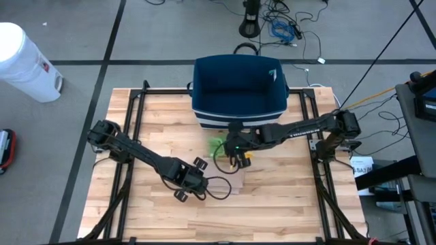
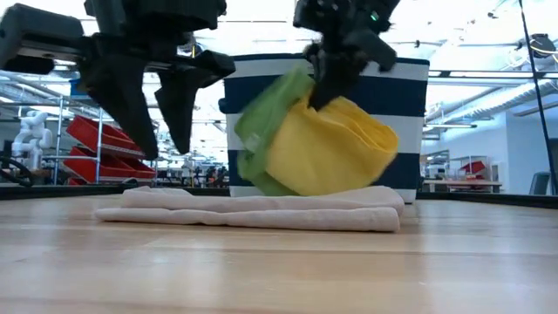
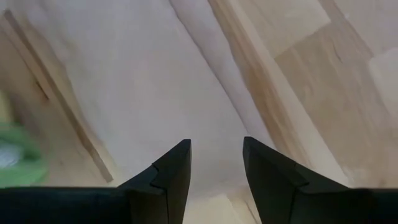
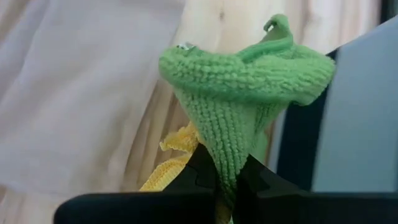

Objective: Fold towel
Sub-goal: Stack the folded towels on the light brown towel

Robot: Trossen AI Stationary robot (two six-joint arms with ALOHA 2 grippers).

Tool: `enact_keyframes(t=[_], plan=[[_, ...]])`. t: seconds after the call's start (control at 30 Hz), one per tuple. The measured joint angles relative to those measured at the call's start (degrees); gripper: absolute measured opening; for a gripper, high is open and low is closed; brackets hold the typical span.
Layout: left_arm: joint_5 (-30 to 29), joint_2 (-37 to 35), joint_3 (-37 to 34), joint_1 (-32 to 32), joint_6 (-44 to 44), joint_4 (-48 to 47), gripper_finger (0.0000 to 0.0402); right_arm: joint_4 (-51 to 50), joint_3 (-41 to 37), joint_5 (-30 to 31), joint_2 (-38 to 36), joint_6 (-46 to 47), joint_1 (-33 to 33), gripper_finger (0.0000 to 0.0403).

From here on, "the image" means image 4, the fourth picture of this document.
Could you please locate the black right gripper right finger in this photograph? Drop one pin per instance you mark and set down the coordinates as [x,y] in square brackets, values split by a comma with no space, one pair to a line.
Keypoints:
[295,208]

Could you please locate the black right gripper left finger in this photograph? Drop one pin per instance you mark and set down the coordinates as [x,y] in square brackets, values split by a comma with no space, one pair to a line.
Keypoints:
[140,208]

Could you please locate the yellow towel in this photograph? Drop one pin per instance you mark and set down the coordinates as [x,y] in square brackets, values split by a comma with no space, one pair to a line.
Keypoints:
[177,140]

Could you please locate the navy white striped fabric basket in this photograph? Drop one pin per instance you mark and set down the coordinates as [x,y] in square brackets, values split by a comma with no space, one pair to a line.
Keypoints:
[357,124]

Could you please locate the pink towel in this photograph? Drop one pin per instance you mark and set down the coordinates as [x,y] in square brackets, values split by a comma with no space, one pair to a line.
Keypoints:
[77,93]

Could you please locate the green towel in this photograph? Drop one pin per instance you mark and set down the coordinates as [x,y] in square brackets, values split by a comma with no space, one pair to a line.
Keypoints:
[230,93]

